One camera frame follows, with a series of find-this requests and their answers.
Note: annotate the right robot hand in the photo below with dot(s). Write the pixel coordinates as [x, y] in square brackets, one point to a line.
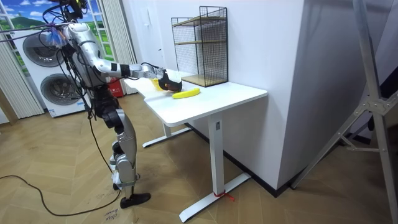
[170, 81]

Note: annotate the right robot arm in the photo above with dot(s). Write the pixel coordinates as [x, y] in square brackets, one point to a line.
[105, 66]

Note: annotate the yellow soft toy fruit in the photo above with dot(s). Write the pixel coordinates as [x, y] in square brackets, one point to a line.
[155, 84]

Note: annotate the yellow banana soft toy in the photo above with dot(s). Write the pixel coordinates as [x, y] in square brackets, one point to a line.
[186, 93]

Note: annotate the white desk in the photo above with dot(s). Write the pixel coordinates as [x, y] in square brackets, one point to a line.
[217, 96]

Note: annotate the red box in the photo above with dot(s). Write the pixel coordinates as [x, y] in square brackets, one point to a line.
[115, 90]

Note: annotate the white pleated curtain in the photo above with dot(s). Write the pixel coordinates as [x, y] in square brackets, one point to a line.
[18, 93]
[119, 34]

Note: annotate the robot legs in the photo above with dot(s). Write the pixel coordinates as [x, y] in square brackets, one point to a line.
[127, 146]

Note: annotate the robot body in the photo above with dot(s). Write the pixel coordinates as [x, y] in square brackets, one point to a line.
[81, 40]

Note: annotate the white washing machine tower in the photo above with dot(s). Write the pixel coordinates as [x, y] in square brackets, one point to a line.
[46, 90]

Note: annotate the grey metal stand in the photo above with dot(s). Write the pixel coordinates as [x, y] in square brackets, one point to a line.
[373, 102]

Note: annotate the landscape wall poster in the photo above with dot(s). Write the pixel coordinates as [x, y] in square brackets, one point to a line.
[25, 15]

